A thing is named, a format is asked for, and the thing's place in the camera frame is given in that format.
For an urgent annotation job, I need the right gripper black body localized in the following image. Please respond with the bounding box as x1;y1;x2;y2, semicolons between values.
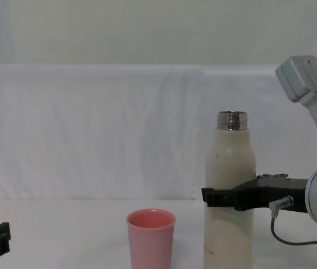
234;177;309;214

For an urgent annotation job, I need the cream vacuum bottle steel neck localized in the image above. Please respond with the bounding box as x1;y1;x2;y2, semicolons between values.
203;110;258;269

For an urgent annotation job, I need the white table cloth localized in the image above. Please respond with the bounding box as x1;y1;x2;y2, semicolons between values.
0;198;317;269

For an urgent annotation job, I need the pink plastic cup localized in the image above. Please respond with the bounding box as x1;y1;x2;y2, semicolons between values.
126;208;177;269

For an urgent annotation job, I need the white curtain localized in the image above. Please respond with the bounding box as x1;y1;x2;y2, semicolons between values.
0;63;317;201

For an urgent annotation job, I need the thin dark cable silver plug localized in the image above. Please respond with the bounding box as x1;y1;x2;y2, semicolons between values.
268;195;317;247

